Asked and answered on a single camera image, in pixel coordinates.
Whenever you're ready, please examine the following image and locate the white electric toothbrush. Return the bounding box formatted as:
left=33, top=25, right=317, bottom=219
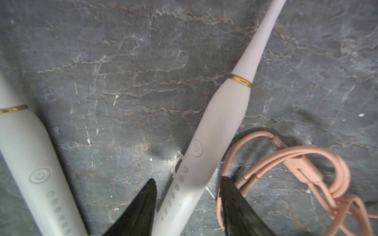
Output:
left=1, top=75, right=88, bottom=236
left=152, top=0, right=285, bottom=236

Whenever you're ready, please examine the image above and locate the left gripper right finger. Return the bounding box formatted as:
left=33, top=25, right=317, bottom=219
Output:
left=220, top=177, right=274, bottom=236

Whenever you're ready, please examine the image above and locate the pink charging cable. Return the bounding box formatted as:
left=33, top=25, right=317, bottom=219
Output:
left=216, top=130, right=378, bottom=236

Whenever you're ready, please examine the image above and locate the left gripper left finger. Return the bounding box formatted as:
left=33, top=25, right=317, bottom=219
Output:
left=104, top=178, right=157, bottom=236

